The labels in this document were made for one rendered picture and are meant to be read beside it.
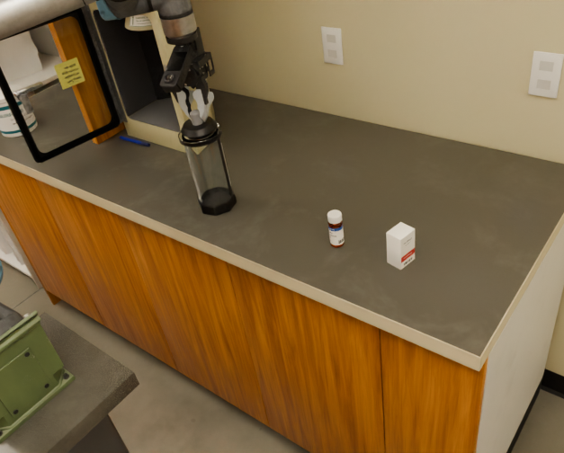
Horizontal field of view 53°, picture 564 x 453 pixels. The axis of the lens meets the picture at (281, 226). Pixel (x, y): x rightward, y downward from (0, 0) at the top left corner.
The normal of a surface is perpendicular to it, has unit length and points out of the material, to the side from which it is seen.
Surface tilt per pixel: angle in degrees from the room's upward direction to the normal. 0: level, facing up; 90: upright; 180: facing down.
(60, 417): 0
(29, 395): 90
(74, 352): 0
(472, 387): 90
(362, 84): 90
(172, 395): 0
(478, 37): 90
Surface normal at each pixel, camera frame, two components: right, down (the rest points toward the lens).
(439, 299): -0.14, -0.78
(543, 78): -0.60, 0.55
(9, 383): 0.78, 0.29
